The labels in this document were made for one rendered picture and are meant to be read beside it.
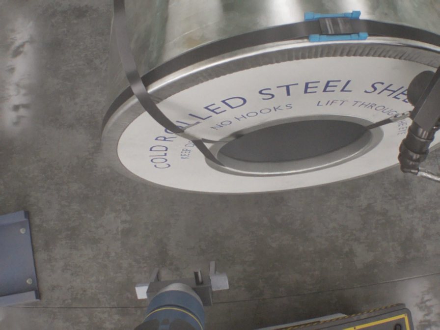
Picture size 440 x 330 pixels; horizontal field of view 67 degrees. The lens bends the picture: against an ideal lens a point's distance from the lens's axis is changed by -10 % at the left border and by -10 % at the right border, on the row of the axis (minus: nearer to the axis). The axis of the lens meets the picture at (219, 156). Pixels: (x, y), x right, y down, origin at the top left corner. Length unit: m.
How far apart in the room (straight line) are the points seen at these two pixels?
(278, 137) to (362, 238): 0.81
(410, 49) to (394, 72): 0.09
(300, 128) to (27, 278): 1.59
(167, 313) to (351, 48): 0.55
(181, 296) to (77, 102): 1.78
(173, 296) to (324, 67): 0.51
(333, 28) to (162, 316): 0.56
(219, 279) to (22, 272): 1.53
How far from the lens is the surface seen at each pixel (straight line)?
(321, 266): 1.95
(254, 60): 0.68
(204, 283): 0.76
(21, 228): 2.19
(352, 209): 2.03
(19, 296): 2.13
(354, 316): 1.64
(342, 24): 0.69
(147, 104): 0.78
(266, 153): 1.44
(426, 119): 0.66
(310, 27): 0.67
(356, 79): 0.81
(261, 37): 0.67
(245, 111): 0.87
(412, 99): 0.72
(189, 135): 0.83
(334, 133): 1.42
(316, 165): 1.43
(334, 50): 0.69
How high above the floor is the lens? 1.89
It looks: 72 degrees down
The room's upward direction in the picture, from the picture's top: 3 degrees counter-clockwise
